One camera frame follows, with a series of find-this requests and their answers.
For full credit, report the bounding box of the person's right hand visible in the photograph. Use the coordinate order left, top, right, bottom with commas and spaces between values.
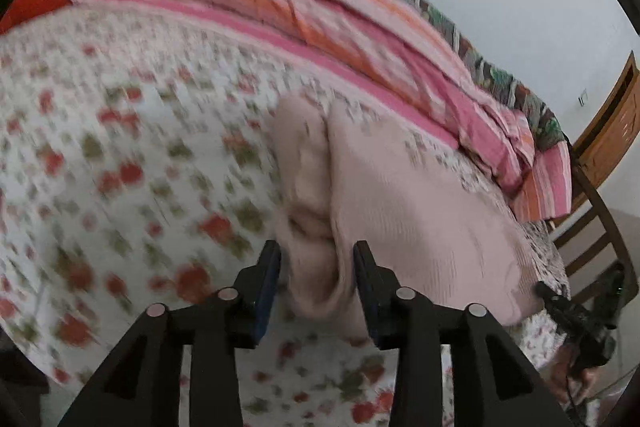
547, 344, 602, 408

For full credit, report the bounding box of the pink striped quilt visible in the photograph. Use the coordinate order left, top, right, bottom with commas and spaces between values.
52, 0, 573, 223

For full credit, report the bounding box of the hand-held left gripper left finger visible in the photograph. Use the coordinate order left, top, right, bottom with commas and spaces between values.
57, 239, 282, 427

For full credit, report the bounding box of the orange wooden door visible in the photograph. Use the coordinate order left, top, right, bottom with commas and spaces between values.
570, 52, 640, 188

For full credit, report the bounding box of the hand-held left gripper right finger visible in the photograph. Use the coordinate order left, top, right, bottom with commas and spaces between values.
352, 241, 576, 427

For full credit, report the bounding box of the dark floral patterned quilt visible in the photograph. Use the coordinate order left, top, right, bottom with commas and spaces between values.
370, 0, 571, 152

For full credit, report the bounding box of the dark wooden footboard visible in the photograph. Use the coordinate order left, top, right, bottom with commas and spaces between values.
547, 149, 640, 308

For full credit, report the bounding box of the red pillow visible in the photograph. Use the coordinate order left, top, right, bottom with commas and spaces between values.
0, 0, 72, 34

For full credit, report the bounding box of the pink ribbed sweater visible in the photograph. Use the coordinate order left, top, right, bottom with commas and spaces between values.
270, 94, 547, 340

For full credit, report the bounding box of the floral bed sheet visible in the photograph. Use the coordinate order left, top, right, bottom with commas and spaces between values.
0, 4, 571, 427

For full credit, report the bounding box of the grey patterned bed cloth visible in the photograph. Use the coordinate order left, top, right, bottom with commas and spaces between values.
520, 219, 572, 300

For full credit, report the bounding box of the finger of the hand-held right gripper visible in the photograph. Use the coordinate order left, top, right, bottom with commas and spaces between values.
535, 281, 577, 324

